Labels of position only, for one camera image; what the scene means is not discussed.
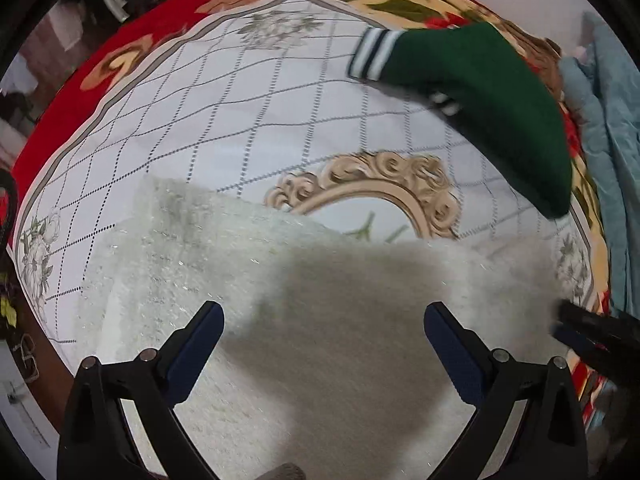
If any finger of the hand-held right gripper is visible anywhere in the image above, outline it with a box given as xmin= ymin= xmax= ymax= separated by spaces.
xmin=550 ymin=299 xmax=640 ymax=386

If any white lattice printed cloth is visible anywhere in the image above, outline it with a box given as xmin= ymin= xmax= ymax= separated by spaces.
xmin=12 ymin=0 xmax=613 ymax=480

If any green knit sweater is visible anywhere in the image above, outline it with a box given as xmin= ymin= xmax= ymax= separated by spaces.
xmin=347 ymin=21 xmax=573 ymax=220

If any red floral blanket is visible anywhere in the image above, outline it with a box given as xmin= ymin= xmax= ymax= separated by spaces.
xmin=10 ymin=0 xmax=640 ymax=431

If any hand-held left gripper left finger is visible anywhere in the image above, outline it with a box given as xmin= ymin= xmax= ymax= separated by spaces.
xmin=57 ymin=301 xmax=225 ymax=480

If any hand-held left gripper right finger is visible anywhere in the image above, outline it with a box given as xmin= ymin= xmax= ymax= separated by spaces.
xmin=424 ymin=301 xmax=588 ymax=480

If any blue quilt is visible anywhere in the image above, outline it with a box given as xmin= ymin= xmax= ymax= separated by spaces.
xmin=557 ymin=10 xmax=640 ymax=318

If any white tweed jacket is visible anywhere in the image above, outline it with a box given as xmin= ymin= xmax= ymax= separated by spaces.
xmin=70 ymin=175 xmax=576 ymax=480

